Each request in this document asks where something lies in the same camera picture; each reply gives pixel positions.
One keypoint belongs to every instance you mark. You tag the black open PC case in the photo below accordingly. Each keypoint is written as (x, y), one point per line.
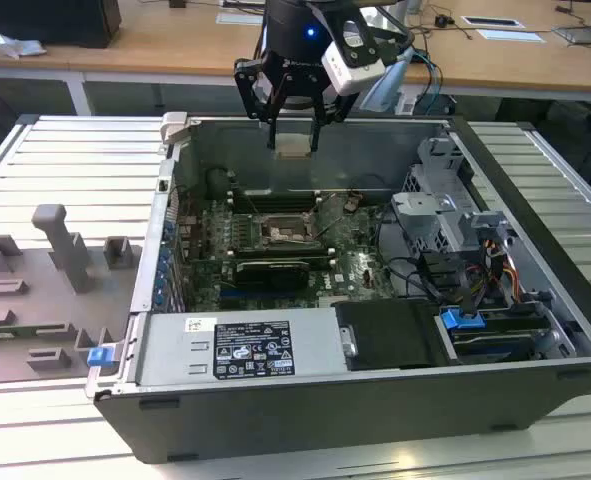
(325, 420)

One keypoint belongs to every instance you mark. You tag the crumpled white paper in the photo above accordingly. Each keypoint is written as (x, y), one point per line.
(17, 45)

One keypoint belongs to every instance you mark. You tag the white paper sheet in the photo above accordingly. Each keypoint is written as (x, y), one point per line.
(510, 35)

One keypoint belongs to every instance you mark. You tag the small black desk gadget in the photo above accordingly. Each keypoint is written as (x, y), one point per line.
(444, 21)

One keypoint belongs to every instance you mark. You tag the wooden desk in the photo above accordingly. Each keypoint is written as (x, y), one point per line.
(175, 50)

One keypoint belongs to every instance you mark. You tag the grey parts rack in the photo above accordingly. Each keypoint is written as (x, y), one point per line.
(25, 300)

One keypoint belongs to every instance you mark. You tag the black graphics card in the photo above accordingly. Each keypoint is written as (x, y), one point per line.
(270, 275)

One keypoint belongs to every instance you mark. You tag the grey plastic case latch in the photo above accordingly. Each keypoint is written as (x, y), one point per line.
(172, 127)

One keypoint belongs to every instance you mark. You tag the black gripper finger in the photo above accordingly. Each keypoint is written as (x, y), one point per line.
(340, 110)
(250, 90)

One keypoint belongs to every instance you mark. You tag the green motherboard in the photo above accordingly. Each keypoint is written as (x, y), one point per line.
(360, 265)

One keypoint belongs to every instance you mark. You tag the grey power supply unit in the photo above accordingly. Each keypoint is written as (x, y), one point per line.
(175, 350)

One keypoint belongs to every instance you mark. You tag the pale blue teach pendant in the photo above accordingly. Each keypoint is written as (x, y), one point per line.
(390, 80)

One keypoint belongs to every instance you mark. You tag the clear plastic tray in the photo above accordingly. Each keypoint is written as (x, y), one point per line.
(585, 35)

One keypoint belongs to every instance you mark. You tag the hard disk in blue carrier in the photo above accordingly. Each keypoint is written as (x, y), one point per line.
(460, 320)

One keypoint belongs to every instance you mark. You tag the black RAM slot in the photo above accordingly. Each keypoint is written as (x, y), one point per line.
(275, 200)
(285, 251)

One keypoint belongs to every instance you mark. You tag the blue plastic case clip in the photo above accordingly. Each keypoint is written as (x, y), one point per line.
(100, 357)

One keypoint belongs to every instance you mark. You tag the CPU socket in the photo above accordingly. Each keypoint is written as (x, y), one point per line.
(281, 232)

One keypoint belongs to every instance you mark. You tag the grey metal drive cage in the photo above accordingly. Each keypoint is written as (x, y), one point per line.
(425, 210)

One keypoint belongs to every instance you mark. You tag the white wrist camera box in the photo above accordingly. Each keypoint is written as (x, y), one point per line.
(347, 80)

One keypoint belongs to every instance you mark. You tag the silver square CPU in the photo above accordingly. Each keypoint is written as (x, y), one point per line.
(292, 147)

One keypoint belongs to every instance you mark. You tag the black box on desk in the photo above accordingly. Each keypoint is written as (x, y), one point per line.
(50, 20)

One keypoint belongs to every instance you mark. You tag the black plastic shroud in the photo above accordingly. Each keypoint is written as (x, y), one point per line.
(390, 335)

